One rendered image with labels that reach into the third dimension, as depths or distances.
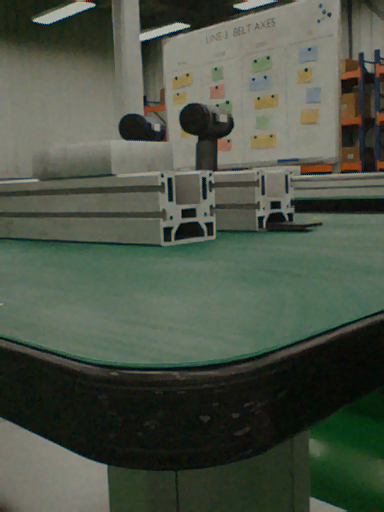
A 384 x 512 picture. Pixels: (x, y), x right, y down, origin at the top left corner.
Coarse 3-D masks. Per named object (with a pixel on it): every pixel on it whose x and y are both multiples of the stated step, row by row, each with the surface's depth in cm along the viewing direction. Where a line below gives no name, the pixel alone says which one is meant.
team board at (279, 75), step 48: (336, 0) 355; (192, 48) 439; (240, 48) 408; (288, 48) 382; (336, 48) 358; (192, 96) 444; (240, 96) 413; (288, 96) 386; (336, 96) 362; (192, 144) 449; (240, 144) 417; (288, 144) 390; (336, 144) 365
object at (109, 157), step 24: (96, 144) 73; (120, 144) 72; (144, 144) 75; (168, 144) 79; (48, 168) 79; (72, 168) 76; (96, 168) 73; (120, 168) 73; (144, 168) 76; (168, 168) 79
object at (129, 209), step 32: (0, 192) 90; (32, 192) 85; (64, 192) 80; (96, 192) 76; (128, 192) 72; (160, 192) 69; (192, 192) 74; (0, 224) 89; (32, 224) 84; (64, 224) 79; (96, 224) 75; (128, 224) 72; (160, 224) 68; (192, 224) 74
